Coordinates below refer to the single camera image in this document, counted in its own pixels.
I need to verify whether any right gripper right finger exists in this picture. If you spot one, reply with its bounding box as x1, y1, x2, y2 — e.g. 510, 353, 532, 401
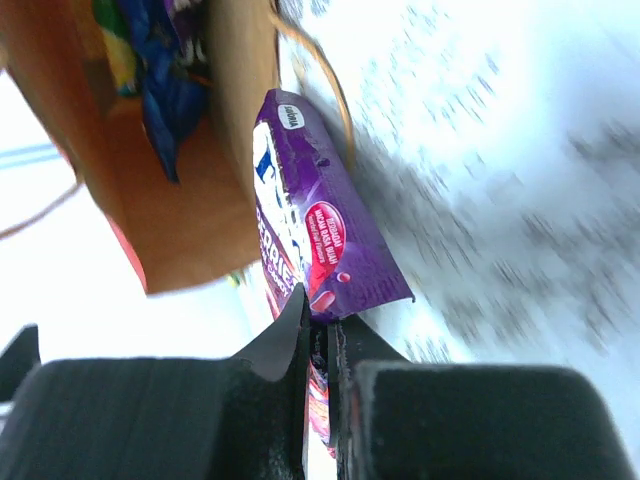
327, 316, 636, 479

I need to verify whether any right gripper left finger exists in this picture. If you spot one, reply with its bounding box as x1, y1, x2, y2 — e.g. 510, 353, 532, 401
1, 286, 310, 479

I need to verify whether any red brown paper bag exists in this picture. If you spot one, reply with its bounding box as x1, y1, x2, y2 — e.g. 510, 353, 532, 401
0, 0, 357, 296

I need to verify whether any floral table mat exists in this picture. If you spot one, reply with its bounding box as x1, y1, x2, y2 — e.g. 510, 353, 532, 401
1, 1, 639, 439

